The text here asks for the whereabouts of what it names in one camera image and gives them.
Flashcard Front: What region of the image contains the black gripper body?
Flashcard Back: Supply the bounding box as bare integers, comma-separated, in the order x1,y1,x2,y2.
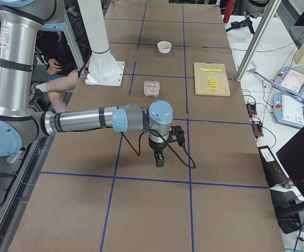
149,130,169,158

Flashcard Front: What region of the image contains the white round bowl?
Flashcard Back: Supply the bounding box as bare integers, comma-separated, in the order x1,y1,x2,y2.
157,41,172,54

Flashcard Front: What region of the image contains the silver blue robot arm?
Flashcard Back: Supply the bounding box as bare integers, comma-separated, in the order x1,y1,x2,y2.
0,1,174,167

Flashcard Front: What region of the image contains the clear plastic egg box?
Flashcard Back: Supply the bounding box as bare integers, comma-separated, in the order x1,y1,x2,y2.
144,81,160,97

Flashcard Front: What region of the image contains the black brown control box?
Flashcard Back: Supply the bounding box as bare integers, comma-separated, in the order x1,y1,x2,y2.
258,145,294,189

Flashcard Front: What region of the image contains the wooden cutting board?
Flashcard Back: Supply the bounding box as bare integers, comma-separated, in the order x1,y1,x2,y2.
194,62,230,97

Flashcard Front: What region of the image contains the yellow plastic knife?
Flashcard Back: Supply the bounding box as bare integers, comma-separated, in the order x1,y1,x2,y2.
199,68,223,72

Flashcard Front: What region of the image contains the orange circuit board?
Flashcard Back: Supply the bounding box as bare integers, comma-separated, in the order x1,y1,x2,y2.
246,103,257,117
251,121,264,138

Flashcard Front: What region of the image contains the lower teach pendant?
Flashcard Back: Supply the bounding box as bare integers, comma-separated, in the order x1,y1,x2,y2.
273,92,304,129

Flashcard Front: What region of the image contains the teach pendant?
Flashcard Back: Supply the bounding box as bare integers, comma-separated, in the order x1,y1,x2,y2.
274,66,304,96
273,92,304,129

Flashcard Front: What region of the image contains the seated person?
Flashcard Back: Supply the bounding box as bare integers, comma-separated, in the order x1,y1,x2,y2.
28,30,79,112

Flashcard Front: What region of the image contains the black tripod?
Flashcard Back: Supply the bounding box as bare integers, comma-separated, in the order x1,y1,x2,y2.
226,17,255,35

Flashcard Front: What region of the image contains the upper teach pendant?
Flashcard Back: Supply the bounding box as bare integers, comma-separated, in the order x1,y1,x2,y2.
274,66,304,96

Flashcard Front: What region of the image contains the red bottle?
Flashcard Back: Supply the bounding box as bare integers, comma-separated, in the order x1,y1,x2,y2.
223,0,235,24

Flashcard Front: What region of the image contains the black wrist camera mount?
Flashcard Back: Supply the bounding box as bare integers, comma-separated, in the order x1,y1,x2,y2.
167,125,185,147

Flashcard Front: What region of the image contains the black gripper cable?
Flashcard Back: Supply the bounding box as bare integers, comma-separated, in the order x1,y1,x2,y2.
122,131,196,169

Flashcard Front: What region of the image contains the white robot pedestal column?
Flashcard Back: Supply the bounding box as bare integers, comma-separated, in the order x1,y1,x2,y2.
78,0,125,87

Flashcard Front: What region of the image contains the aluminium frame post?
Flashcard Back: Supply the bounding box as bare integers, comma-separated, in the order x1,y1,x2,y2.
235,0,281,81

